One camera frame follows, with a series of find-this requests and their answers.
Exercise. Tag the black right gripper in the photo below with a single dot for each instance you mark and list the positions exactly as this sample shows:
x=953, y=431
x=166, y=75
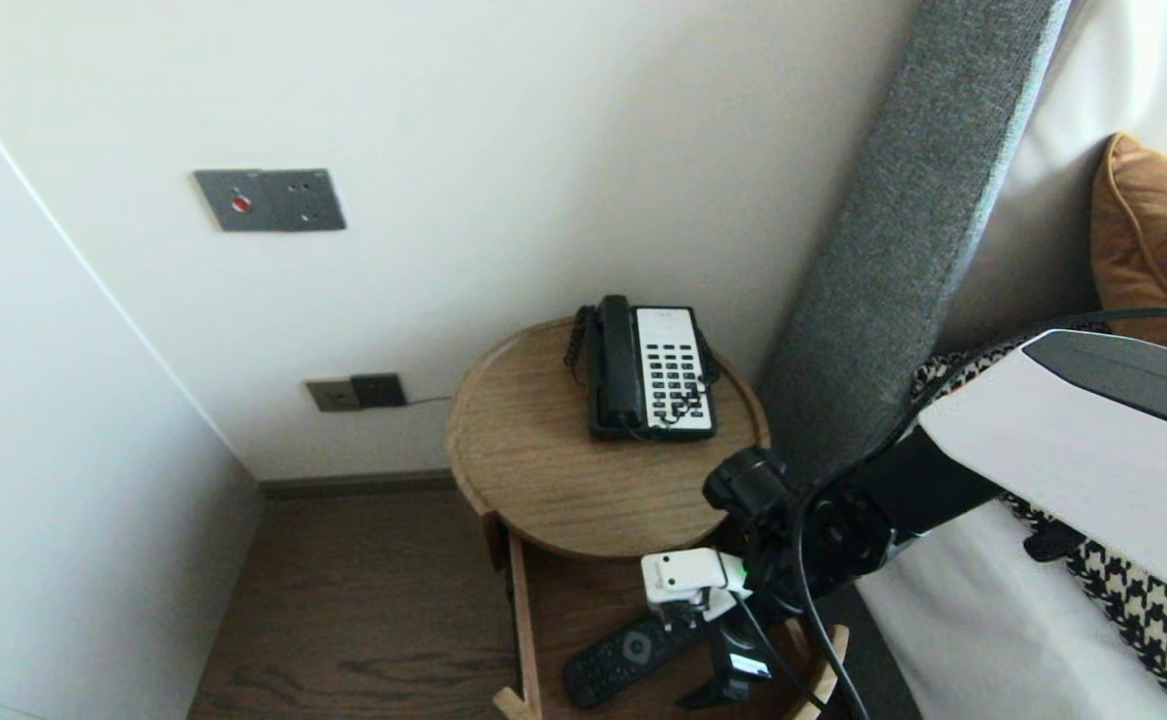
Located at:
x=738, y=635

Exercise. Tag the black remote control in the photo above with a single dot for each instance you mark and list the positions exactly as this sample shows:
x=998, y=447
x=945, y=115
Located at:
x=613, y=660

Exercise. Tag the curved wooden table drawer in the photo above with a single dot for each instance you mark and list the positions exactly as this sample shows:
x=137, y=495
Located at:
x=563, y=610

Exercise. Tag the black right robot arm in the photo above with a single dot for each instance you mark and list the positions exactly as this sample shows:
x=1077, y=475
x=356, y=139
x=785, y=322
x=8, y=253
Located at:
x=1073, y=450

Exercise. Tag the white bed sheet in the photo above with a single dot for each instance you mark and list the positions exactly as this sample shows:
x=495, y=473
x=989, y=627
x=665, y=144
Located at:
x=963, y=640

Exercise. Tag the round wooden bedside table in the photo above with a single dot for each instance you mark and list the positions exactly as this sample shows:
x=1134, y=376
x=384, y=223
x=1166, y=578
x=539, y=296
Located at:
x=533, y=450

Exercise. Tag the black telephone handset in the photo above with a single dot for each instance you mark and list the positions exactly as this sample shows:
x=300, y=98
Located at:
x=618, y=365

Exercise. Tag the black white telephone base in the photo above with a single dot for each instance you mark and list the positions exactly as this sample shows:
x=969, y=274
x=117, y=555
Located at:
x=668, y=338

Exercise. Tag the brown wooden baseboard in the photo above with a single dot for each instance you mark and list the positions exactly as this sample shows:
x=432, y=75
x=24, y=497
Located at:
x=343, y=486

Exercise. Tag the black white houndstooth pillow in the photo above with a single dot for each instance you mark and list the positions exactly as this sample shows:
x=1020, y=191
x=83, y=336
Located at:
x=1143, y=620

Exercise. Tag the grey fabric headboard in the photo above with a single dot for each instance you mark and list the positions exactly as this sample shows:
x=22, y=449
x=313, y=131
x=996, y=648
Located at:
x=893, y=250

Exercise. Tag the brown cushion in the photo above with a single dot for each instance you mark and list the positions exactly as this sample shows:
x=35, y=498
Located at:
x=1153, y=230

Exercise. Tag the dark grey bed frame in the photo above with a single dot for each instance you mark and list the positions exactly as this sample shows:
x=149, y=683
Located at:
x=873, y=660

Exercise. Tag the brass wall socket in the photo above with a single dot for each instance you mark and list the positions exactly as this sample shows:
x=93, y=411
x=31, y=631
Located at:
x=331, y=396

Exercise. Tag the grey wall plate with holes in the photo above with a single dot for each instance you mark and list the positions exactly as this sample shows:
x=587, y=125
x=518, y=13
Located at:
x=308, y=200

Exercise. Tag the grey switch plate red button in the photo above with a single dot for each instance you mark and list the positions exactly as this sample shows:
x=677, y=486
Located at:
x=233, y=202

